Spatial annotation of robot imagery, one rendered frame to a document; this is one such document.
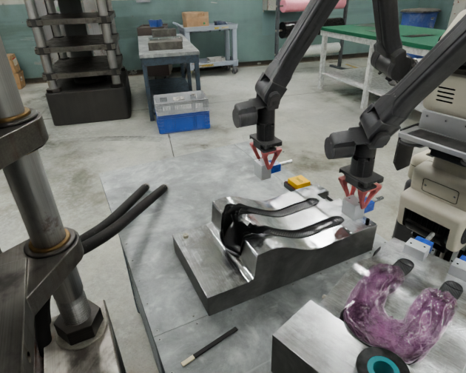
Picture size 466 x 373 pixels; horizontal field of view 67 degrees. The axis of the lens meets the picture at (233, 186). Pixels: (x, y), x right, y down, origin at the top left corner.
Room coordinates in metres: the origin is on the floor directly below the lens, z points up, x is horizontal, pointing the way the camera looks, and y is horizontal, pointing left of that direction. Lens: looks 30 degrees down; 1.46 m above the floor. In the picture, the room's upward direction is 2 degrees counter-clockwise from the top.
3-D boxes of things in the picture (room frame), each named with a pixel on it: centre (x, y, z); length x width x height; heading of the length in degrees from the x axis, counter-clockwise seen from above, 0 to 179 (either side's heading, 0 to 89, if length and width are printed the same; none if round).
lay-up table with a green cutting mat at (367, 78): (4.64, -2.20, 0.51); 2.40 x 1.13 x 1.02; 17
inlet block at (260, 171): (1.05, -0.14, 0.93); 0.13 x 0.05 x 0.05; 115
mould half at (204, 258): (0.78, -0.11, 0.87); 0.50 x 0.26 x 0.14; 115
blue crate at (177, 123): (4.06, 0.58, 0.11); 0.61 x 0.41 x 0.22; 103
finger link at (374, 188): (0.81, -0.35, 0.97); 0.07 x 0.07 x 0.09; 25
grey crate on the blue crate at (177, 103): (4.06, 0.58, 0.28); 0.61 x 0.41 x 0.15; 103
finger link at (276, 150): (1.02, -0.11, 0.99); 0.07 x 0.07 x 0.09; 24
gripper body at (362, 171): (0.82, -0.34, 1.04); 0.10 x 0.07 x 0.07; 25
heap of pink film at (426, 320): (0.50, -0.33, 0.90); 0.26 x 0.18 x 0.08; 132
